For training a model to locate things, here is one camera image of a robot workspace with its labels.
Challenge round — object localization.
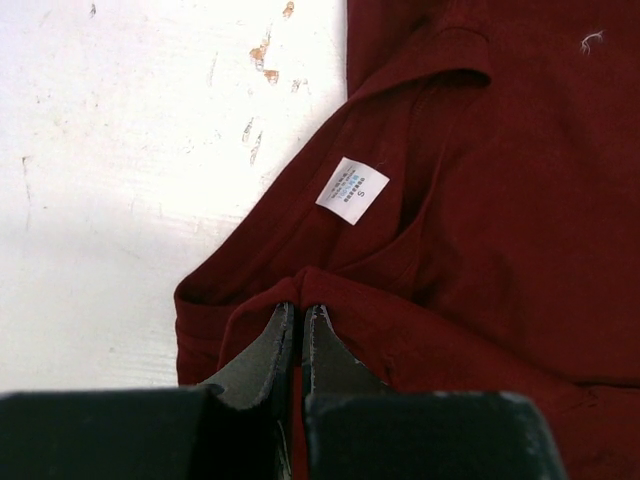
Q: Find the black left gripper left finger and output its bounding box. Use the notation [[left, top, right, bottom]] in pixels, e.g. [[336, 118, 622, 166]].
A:
[[199, 302, 295, 411]]

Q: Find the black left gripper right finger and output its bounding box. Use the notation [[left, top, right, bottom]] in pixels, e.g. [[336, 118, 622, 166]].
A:
[[301, 305, 393, 395]]

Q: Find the dark red t shirt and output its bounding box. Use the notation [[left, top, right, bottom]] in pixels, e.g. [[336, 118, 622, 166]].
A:
[[175, 1, 639, 479]]

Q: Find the white size label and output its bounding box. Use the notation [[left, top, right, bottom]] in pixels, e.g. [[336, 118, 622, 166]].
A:
[[315, 157, 390, 225]]

